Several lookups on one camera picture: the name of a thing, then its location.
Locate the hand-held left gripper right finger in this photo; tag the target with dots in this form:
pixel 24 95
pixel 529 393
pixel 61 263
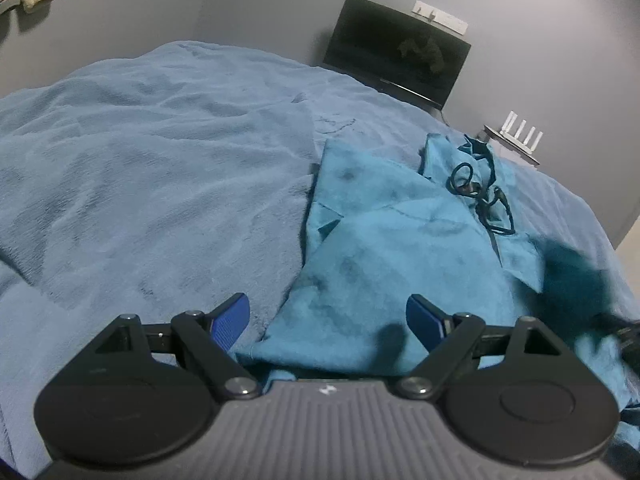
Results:
pixel 422 318

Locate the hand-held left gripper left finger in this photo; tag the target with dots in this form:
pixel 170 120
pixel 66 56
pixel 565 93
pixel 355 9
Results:
pixel 231 319

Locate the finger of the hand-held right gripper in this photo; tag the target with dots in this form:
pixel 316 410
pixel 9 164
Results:
pixel 627 337

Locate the teal garment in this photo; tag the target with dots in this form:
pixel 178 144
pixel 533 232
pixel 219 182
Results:
pixel 400 240

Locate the blue fleece blanket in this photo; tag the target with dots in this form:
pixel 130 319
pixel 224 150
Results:
pixel 150 160

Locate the white router with antennas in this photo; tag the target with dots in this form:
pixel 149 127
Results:
pixel 520 142

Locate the black flat monitor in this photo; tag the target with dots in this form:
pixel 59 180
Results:
pixel 395 50

